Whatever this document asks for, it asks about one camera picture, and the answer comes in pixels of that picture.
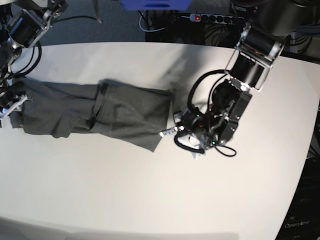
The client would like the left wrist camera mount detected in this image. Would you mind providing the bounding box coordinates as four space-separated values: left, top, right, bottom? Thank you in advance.
0 94 33 128

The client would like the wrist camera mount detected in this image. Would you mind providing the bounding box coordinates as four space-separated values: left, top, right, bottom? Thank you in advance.
0 94 33 128
158 109 206 160

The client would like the black power strip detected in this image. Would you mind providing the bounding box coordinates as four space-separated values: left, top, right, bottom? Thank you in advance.
187 13 245 25

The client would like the blue plastic box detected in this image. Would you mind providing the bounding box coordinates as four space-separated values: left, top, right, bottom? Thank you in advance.
121 0 192 11

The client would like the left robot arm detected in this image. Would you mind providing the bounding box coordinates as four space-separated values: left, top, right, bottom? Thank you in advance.
174 0 319 155

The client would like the white cable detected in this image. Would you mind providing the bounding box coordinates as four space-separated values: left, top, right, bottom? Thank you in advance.
139 9 168 32

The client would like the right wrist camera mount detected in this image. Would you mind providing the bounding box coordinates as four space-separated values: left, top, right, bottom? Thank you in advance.
158 109 206 160

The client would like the black OpenArm case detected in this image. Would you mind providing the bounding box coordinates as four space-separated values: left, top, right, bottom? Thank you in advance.
276 157 320 240

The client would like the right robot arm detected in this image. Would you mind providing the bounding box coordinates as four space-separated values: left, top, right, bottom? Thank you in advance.
0 0 68 107

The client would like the grey T-shirt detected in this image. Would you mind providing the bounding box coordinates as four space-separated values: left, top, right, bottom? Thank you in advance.
9 78 172 152

